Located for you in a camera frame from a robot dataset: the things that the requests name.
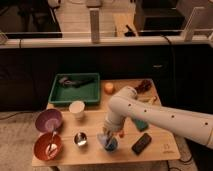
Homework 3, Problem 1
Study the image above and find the dark tool in tray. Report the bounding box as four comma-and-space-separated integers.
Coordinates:
58, 77, 93, 88

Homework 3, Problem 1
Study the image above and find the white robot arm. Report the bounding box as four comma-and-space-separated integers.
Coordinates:
104, 86, 213, 149

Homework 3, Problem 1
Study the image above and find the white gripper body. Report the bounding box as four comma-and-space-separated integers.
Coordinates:
103, 121, 122, 137

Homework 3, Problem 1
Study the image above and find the light blue towel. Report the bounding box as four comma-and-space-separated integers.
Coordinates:
97, 134, 113, 147

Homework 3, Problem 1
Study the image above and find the purple bowl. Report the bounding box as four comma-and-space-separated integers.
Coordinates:
35, 109, 62, 133

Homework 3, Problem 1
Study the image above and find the small metal cup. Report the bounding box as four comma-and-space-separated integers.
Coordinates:
74, 132, 87, 147

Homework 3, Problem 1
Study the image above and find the purple grapes bunch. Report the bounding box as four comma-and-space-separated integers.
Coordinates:
135, 80, 152, 93

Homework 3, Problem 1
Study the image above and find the red bowl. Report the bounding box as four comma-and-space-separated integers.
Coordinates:
34, 133, 62, 161

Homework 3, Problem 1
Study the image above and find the blue plastic cup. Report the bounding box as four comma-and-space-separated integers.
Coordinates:
103, 138, 118, 152

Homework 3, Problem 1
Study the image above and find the white spoon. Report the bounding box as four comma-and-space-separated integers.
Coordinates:
47, 131, 57, 155

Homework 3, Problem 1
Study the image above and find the banana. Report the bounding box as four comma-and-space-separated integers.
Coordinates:
138, 96, 157, 104

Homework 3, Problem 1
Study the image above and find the wooden table board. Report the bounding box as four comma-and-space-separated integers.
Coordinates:
32, 81, 180, 167

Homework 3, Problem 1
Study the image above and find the teal sponge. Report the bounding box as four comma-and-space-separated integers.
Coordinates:
133, 120, 148, 132

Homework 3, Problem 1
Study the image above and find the green plastic tray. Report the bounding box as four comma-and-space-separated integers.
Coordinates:
48, 73, 101, 106

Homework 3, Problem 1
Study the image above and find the black rectangular block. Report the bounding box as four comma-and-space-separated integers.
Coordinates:
131, 133, 152, 155

